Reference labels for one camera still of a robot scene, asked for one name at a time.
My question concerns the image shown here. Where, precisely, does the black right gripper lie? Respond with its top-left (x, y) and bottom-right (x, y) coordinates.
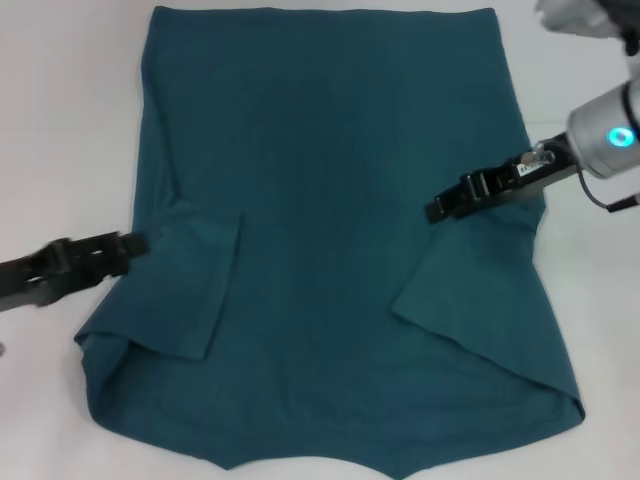
top-left (425, 130), bottom-right (579, 225)

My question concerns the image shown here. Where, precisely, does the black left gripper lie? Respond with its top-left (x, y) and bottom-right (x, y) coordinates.
top-left (0, 230), bottom-right (151, 314)

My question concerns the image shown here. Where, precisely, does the teal blue t-shirt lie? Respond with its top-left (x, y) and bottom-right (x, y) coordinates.
top-left (73, 4), bottom-right (586, 480)

